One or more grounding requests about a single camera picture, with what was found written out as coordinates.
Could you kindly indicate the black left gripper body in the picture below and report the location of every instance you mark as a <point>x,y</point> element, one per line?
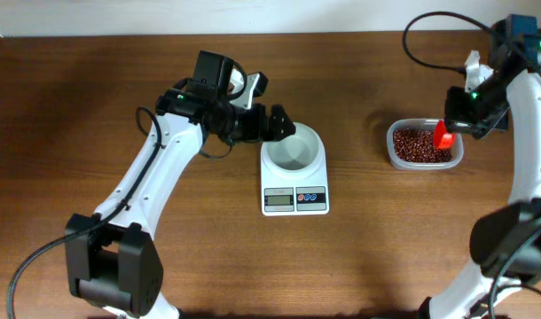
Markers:
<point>247,125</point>

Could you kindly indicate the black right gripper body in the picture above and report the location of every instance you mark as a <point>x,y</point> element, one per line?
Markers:
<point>472,110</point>

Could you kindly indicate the orange measuring scoop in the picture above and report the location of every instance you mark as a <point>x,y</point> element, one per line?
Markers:
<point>443,139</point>

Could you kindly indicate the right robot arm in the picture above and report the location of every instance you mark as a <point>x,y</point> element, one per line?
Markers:
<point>505,246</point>

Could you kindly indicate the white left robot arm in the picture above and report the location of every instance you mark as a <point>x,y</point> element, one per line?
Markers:
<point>112,262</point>

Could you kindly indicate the white bowl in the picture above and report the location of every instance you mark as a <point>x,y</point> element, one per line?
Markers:
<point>302,153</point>

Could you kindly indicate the white kitchen scale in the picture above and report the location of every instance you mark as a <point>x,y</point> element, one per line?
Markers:
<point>293,195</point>

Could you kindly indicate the clear plastic container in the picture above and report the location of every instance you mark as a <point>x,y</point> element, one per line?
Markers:
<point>457,150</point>

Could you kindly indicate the red beans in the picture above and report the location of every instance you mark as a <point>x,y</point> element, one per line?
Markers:
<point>416,145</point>

